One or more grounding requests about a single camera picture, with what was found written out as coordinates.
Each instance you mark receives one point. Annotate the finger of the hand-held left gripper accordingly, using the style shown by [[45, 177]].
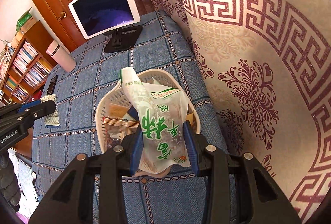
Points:
[[44, 109], [28, 106]]

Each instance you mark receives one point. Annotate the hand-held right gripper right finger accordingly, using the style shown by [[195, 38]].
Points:
[[191, 149]]

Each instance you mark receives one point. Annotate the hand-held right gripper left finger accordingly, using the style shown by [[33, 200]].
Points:
[[135, 151]]

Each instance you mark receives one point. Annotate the small green-patterned snack packet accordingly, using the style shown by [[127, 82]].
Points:
[[51, 115]]

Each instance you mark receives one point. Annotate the white green-print snack packet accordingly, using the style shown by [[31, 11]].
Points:
[[160, 123]]

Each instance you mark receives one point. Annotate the white perforated plastic basket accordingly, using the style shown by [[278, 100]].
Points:
[[113, 94]]

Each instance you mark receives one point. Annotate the person's left hand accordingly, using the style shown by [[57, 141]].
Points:
[[9, 182]]

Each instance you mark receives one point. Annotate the red box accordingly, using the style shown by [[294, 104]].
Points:
[[36, 96]]

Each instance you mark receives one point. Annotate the black smartphone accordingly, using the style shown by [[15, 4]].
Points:
[[51, 84]]

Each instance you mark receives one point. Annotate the white wristwatch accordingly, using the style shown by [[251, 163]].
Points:
[[33, 175]]

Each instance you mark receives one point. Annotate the pink thermos bottle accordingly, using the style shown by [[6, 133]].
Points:
[[62, 57]]

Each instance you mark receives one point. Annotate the white printed cloth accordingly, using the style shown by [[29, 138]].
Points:
[[25, 193]]

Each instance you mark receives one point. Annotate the wooden bookshelf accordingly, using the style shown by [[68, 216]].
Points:
[[38, 35]]

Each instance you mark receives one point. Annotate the green cardboard box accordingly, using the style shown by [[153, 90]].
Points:
[[24, 20]]

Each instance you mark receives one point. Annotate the brass door knob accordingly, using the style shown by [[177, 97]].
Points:
[[62, 16]]

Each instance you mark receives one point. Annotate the black tablet stand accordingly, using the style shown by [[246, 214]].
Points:
[[121, 40]]

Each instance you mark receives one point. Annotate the white tablet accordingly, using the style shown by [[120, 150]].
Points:
[[103, 7]]

